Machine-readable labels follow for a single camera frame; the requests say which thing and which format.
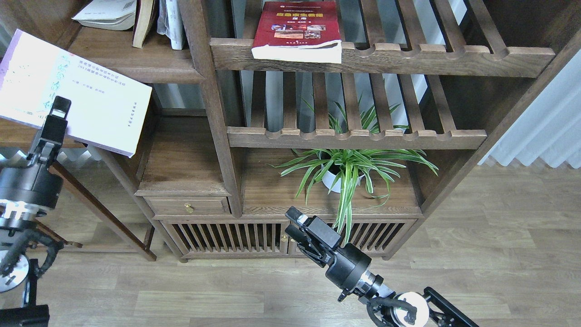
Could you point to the dark wooden bookshelf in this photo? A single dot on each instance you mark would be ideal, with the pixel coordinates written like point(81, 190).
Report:
point(412, 76)

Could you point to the white plant pot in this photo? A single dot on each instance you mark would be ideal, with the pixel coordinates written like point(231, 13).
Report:
point(332, 178)

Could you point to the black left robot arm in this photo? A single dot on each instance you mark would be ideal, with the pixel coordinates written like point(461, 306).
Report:
point(26, 254)

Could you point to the tan upright book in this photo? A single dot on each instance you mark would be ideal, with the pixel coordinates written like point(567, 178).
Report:
point(146, 15)

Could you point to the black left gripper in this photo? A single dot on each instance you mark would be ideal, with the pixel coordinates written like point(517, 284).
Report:
point(31, 191)

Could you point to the white curtain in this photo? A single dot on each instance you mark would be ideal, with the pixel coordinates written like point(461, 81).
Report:
point(548, 132)

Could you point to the green spider plant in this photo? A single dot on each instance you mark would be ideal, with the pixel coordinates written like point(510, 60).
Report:
point(360, 162)

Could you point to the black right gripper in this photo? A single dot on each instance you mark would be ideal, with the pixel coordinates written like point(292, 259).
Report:
point(348, 267)

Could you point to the red cover book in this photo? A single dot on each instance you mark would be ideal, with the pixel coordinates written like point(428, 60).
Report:
point(298, 31)

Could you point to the brass drawer knob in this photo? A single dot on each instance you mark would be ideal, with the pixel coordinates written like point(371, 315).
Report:
point(189, 208)

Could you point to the white lavender book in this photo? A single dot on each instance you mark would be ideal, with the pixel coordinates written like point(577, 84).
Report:
point(107, 109)

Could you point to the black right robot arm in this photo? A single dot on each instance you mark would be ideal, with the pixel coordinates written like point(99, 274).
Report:
point(386, 308)

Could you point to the yellow green book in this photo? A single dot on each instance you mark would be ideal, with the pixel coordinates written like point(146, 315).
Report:
point(114, 15)

